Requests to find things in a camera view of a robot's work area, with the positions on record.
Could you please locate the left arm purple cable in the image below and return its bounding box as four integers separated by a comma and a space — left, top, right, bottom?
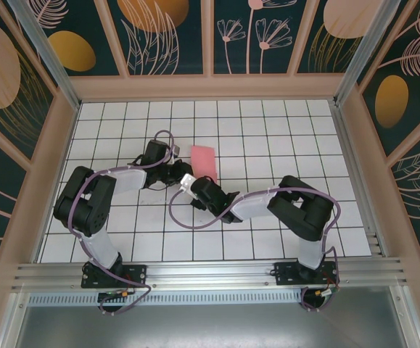
70, 129, 176, 316

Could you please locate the white grid mat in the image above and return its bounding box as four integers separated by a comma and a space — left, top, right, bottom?
35, 100, 374, 264

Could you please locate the grey metal panel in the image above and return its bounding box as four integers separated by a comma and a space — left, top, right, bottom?
12, 304, 419, 348

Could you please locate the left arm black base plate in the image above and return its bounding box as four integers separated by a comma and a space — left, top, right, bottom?
81, 263, 148, 290

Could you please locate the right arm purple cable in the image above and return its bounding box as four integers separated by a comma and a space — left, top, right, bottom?
168, 186, 345, 313

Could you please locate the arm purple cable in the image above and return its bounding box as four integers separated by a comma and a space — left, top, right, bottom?
168, 186, 345, 313
70, 129, 176, 316

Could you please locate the long aluminium base rail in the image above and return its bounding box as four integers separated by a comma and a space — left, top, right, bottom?
12, 257, 410, 291

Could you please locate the aluminium side rail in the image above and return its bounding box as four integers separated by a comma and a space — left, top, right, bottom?
331, 101, 390, 259

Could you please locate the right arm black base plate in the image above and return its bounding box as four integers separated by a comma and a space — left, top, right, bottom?
273, 260, 340, 287

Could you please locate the pink paper sheet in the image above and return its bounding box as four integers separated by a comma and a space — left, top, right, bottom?
190, 145, 218, 184

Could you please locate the aluminium corner post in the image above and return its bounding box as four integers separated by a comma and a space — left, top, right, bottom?
6, 0, 83, 110
334, 0, 395, 107

